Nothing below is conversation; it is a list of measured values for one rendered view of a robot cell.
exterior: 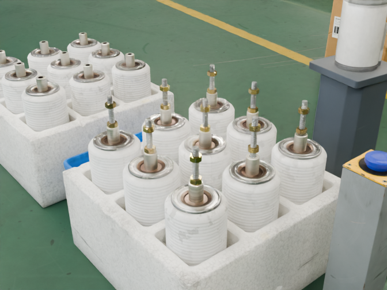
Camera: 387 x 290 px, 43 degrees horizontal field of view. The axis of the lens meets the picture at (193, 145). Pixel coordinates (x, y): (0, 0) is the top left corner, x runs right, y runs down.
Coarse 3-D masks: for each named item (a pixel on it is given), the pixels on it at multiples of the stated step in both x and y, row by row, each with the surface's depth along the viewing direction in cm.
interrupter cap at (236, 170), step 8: (240, 160) 83; (232, 168) 81; (240, 168) 82; (264, 168) 81; (272, 168) 81; (232, 176) 79; (240, 176) 79; (248, 176) 80; (256, 176) 80; (264, 176) 79; (272, 176) 79; (248, 184) 78; (256, 184) 78
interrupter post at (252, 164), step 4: (248, 156) 79; (256, 156) 79; (248, 160) 79; (252, 160) 79; (256, 160) 79; (248, 164) 79; (252, 164) 79; (256, 164) 79; (248, 168) 80; (252, 168) 79; (256, 168) 80; (248, 172) 80; (252, 172) 80; (256, 172) 80
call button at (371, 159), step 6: (366, 156) 70; (372, 156) 70; (378, 156) 70; (384, 156) 70; (366, 162) 69; (372, 162) 68; (378, 162) 68; (384, 162) 68; (372, 168) 69; (378, 168) 68; (384, 168) 68
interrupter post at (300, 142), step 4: (296, 132) 86; (296, 136) 86; (300, 136) 85; (304, 136) 85; (296, 140) 86; (300, 140) 85; (304, 140) 85; (296, 144) 86; (300, 144) 86; (304, 144) 86; (296, 148) 86; (300, 148) 86; (304, 148) 86
